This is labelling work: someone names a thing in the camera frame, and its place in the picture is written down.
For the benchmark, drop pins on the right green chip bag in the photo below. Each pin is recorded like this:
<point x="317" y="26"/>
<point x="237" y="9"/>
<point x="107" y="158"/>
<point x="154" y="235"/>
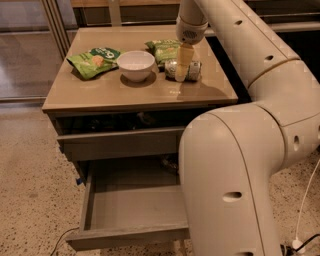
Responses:
<point x="163" y="50"/>

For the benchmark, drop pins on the metal window railing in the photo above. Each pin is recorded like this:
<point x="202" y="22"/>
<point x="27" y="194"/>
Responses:
<point x="296" y="21"/>

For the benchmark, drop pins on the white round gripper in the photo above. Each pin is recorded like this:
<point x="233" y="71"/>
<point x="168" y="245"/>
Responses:
<point x="190" y="30"/>

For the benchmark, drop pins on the grey top drawer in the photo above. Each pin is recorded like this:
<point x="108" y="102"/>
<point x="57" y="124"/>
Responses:
<point x="108" y="145"/>

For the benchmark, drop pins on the open grey middle drawer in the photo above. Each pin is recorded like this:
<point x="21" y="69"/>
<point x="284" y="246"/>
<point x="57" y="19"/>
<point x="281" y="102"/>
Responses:
<point x="130" y="201"/>

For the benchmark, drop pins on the grey wooden drawer cabinet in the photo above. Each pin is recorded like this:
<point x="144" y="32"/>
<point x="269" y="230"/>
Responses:
<point x="111" y="103"/>

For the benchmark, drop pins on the white ceramic bowl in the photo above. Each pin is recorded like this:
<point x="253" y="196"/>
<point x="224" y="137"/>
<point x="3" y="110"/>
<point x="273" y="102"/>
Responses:
<point x="136" y="66"/>

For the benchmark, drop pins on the dark bottle inside cabinet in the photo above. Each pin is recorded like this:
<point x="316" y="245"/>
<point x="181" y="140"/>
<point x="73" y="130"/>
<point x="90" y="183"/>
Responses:
<point x="170" y="162"/>

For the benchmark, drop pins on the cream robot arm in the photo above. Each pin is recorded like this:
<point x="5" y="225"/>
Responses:
<point x="227" y="155"/>

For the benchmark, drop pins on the left green chip bag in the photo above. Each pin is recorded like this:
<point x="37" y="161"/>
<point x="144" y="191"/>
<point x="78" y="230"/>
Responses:
<point x="94" y="62"/>

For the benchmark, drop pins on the green chip bag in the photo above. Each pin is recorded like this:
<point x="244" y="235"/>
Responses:
<point x="94" y="62"/>
<point x="163" y="50"/>

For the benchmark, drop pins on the silver green 7up can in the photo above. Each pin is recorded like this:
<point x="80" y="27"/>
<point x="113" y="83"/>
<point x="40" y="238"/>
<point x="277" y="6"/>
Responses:
<point x="193" y="72"/>

